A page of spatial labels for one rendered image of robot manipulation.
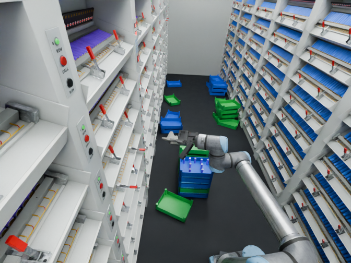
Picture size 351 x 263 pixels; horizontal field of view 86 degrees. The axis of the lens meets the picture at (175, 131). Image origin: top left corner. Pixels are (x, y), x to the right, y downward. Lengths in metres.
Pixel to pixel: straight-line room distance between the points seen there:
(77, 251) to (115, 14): 0.93
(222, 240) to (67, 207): 1.53
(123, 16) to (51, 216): 0.85
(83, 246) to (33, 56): 0.51
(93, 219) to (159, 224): 1.22
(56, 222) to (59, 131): 0.20
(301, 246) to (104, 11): 1.24
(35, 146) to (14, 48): 0.16
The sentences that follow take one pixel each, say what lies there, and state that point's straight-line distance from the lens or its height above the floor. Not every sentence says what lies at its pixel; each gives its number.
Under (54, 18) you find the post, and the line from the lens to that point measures 0.44.
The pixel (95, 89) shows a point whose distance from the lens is 0.58.
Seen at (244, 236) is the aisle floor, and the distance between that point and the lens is 1.97.
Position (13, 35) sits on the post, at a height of 1.62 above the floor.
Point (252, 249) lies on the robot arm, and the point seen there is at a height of 0.43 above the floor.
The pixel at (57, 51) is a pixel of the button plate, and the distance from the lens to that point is 0.42.
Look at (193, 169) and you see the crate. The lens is 1.84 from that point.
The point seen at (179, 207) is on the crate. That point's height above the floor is 0.00.
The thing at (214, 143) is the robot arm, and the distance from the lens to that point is 1.06.
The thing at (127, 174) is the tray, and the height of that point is 0.89.
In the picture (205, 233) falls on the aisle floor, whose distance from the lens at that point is 1.89.
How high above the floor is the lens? 1.68
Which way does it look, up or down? 37 degrees down
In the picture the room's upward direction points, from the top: 3 degrees clockwise
